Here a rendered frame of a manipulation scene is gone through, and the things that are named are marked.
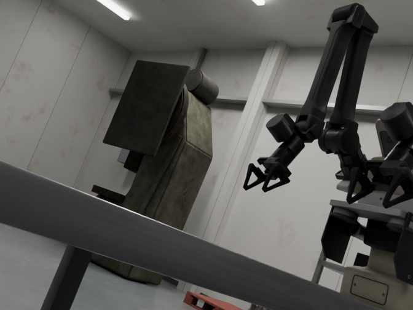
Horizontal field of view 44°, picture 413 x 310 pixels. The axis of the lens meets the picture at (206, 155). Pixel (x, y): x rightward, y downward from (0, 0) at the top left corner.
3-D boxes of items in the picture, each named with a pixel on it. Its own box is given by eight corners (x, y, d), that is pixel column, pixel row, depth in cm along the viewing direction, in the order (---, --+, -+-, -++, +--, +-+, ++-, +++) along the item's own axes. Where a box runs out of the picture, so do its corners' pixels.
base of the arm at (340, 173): (381, 167, 159) (352, 165, 170) (372, 144, 157) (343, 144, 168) (363, 182, 156) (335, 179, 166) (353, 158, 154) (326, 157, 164)
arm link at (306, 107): (369, 10, 155) (343, 17, 165) (356, 0, 152) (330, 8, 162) (322, 143, 149) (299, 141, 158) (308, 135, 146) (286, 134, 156)
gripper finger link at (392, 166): (385, 194, 98) (411, 162, 101) (357, 191, 104) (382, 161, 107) (401, 220, 100) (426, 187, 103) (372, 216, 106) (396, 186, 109)
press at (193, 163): (177, 295, 732) (254, 93, 783) (94, 272, 640) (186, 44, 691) (118, 263, 855) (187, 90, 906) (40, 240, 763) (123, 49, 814)
